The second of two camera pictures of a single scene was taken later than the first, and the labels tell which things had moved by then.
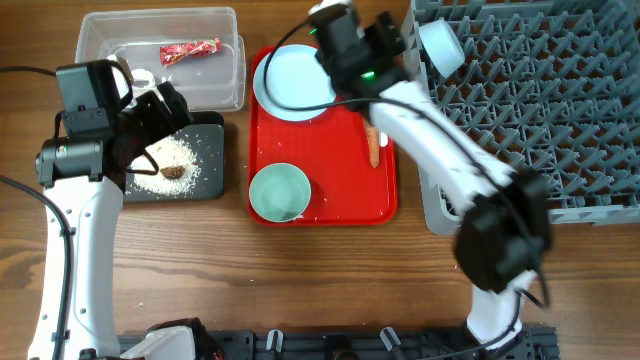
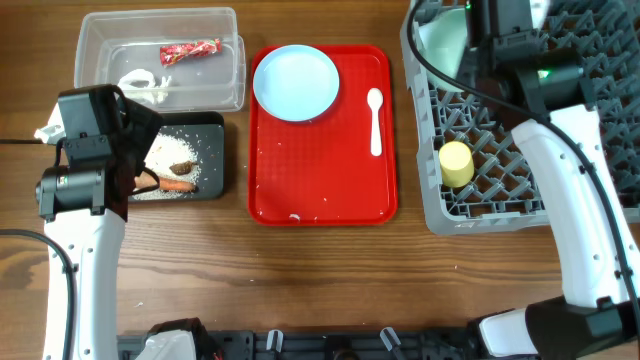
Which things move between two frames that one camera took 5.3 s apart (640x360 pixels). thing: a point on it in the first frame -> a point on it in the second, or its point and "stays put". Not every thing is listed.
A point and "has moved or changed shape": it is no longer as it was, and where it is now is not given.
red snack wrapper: (172, 54) stays put
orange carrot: (373, 140) -> (147, 180)
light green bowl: (280, 192) -> (443, 35)
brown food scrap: (173, 172) has moved or changed shape
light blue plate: (296, 78) stays put
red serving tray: (332, 153) stays put
